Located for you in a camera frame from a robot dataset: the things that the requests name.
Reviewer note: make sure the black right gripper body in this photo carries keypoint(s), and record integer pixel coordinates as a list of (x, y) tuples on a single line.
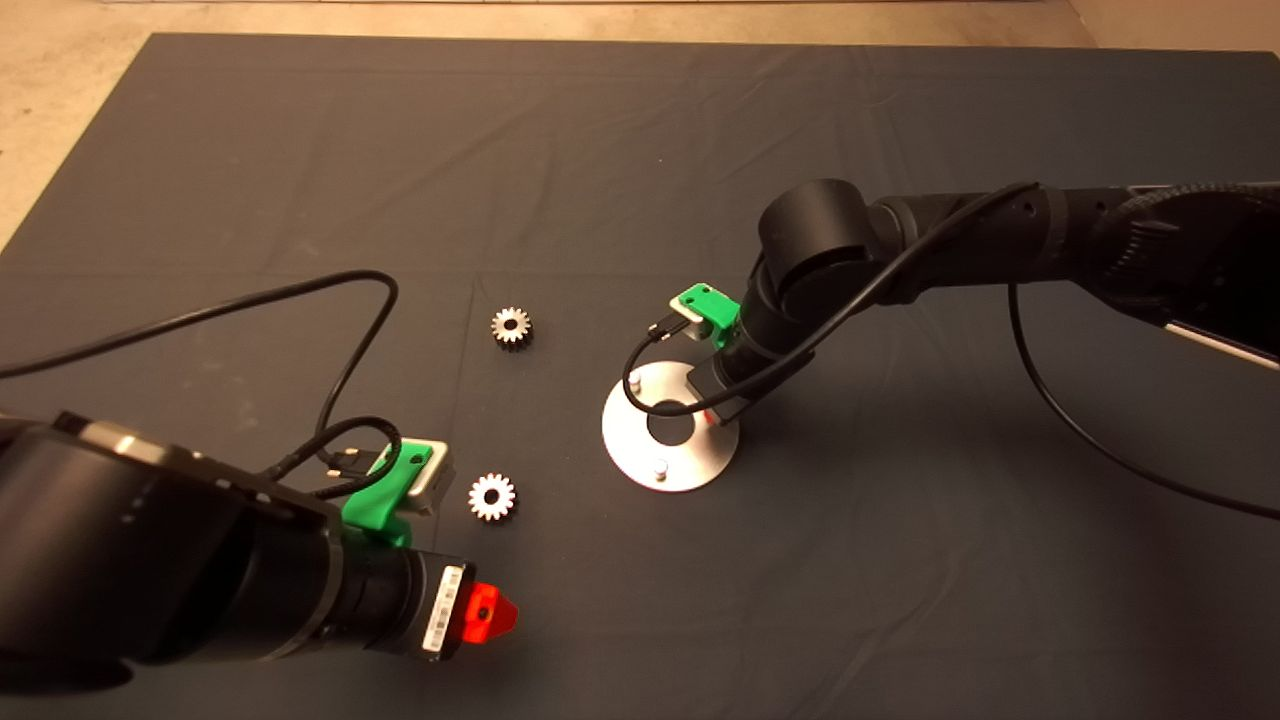
[(730, 385)]

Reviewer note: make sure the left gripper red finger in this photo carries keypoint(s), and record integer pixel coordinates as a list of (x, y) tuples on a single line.
[(490, 612)]

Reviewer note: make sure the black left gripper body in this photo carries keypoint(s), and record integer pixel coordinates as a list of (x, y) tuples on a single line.
[(425, 605)]

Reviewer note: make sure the steel planetary gear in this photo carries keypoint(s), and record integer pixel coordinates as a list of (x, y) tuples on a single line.
[(521, 336), (492, 511)]

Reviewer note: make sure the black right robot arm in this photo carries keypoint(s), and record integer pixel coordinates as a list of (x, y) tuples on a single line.
[(820, 230)]

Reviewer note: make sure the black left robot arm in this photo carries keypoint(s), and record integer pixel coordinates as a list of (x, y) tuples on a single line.
[(150, 560)]

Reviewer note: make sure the round metal carrier plate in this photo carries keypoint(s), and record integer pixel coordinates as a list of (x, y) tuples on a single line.
[(640, 460)]

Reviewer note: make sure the dark grey table cloth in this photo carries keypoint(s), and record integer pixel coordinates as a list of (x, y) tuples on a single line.
[(600, 150)]

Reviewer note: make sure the silver right camera box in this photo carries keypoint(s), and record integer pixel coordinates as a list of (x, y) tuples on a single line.
[(688, 325)]

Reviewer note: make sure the silver camera box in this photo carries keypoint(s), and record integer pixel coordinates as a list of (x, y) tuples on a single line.
[(688, 325), (432, 488)]

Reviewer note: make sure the green right camera mount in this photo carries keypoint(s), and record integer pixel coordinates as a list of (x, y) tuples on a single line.
[(715, 310)]

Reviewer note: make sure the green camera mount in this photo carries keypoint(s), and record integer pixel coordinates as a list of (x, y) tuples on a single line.
[(715, 310), (385, 495)]

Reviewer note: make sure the green left camera mount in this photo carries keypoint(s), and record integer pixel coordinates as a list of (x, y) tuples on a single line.
[(385, 495)]

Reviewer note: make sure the silver left camera box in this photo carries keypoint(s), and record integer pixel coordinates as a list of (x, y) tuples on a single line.
[(432, 488)]

